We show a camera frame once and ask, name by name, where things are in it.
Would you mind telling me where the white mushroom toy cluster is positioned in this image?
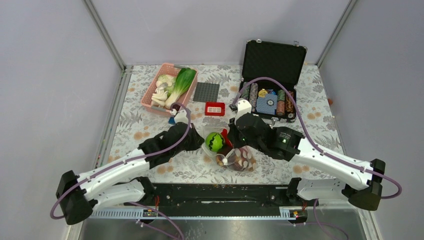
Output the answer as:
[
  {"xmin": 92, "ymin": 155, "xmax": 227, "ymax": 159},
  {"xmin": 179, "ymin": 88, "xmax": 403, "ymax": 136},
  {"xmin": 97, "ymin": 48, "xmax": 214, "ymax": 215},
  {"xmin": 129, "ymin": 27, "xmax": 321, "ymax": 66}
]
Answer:
[{"xmin": 151, "ymin": 74, "xmax": 176, "ymax": 107}]

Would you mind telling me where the blue playing card deck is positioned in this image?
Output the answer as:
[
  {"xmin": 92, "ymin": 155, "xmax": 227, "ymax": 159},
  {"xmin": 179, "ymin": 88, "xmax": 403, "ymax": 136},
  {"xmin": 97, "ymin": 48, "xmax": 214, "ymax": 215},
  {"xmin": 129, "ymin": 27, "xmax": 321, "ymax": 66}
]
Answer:
[{"xmin": 256, "ymin": 94, "xmax": 278, "ymax": 115}]

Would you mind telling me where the green bok choy toy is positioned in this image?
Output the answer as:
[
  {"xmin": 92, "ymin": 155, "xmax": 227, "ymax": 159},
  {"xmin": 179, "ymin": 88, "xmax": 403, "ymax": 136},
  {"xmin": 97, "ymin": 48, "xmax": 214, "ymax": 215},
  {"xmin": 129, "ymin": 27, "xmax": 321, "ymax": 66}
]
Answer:
[{"xmin": 165, "ymin": 67, "xmax": 197, "ymax": 109}]

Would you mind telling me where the clear zip top bag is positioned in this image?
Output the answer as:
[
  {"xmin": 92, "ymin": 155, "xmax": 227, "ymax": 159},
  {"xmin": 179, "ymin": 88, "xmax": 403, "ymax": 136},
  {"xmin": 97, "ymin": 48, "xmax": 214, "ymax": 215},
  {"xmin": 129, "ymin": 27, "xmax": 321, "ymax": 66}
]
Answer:
[{"xmin": 200, "ymin": 126, "xmax": 236, "ymax": 169}]

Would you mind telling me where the green watermelon toy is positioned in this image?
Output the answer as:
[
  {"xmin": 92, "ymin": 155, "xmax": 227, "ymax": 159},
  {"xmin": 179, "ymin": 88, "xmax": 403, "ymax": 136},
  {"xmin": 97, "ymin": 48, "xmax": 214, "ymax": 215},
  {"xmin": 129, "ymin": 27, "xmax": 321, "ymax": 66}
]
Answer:
[{"xmin": 205, "ymin": 132, "xmax": 225, "ymax": 153}]

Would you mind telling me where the blue lego brick near basket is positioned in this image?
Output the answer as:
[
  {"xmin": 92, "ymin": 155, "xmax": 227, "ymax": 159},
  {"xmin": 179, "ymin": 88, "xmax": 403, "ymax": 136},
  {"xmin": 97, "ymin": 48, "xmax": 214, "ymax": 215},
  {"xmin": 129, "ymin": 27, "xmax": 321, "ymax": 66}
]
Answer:
[{"xmin": 168, "ymin": 117, "xmax": 176, "ymax": 125}]

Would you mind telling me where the black poker chip case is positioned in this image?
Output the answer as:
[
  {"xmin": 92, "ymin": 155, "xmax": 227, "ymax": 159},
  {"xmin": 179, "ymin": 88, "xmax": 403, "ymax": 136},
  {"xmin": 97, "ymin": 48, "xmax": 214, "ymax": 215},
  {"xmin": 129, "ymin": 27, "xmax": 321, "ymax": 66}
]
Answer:
[{"xmin": 239, "ymin": 39, "xmax": 308, "ymax": 123}]

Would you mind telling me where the pink plastic basket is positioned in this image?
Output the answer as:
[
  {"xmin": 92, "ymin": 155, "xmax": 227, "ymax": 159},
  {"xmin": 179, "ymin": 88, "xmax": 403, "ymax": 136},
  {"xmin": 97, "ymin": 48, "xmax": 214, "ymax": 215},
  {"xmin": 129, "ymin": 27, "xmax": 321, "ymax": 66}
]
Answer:
[{"xmin": 140, "ymin": 63, "xmax": 198, "ymax": 117}]

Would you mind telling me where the red lego brick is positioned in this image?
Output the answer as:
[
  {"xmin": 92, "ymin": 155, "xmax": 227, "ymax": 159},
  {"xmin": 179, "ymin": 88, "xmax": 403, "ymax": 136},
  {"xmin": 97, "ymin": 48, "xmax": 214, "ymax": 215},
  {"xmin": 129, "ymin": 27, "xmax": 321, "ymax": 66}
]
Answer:
[{"xmin": 204, "ymin": 102, "xmax": 226, "ymax": 117}]

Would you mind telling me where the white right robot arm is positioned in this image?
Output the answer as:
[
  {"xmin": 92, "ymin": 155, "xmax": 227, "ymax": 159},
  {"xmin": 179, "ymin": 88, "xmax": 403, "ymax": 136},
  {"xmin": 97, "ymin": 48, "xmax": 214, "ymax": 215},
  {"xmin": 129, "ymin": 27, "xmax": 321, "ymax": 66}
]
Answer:
[{"xmin": 228, "ymin": 113, "xmax": 386, "ymax": 211}]

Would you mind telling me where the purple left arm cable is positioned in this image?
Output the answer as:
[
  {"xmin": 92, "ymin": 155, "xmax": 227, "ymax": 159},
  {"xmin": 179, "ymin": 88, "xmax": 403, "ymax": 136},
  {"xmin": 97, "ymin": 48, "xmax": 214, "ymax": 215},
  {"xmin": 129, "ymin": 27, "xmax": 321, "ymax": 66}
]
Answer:
[{"xmin": 49, "ymin": 102, "xmax": 193, "ymax": 220}]

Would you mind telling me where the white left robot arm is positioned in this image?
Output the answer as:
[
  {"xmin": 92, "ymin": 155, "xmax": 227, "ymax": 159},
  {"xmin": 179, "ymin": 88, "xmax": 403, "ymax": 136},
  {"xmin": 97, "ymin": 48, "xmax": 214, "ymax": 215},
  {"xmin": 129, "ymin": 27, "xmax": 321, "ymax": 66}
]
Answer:
[{"xmin": 53, "ymin": 122, "xmax": 204, "ymax": 225}]

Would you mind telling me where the dark grey lego baseplate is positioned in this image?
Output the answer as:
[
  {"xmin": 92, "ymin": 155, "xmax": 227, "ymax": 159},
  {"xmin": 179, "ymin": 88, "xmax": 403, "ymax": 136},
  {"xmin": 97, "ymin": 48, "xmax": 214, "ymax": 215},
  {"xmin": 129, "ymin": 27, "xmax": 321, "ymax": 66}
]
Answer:
[{"xmin": 193, "ymin": 82, "xmax": 220, "ymax": 103}]

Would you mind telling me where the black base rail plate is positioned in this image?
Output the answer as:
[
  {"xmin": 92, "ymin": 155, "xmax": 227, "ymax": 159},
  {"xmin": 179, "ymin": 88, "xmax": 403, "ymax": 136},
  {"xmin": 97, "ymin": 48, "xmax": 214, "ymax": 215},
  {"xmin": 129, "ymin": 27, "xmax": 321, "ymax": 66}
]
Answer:
[{"xmin": 138, "ymin": 183, "xmax": 313, "ymax": 217}]

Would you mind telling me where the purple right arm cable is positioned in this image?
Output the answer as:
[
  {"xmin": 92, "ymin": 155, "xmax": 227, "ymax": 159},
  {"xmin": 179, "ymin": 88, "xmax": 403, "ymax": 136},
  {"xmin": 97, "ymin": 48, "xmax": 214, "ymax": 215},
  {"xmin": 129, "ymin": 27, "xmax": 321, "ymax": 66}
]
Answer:
[{"xmin": 231, "ymin": 76, "xmax": 403, "ymax": 200}]

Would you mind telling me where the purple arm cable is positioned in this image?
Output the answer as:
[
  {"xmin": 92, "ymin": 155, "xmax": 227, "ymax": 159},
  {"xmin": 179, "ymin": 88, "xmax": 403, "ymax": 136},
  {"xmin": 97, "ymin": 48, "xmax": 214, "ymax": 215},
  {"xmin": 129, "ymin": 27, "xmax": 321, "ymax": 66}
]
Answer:
[
  {"xmin": 231, "ymin": 76, "xmax": 403, "ymax": 200},
  {"xmin": 49, "ymin": 102, "xmax": 193, "ymax": 220}
]

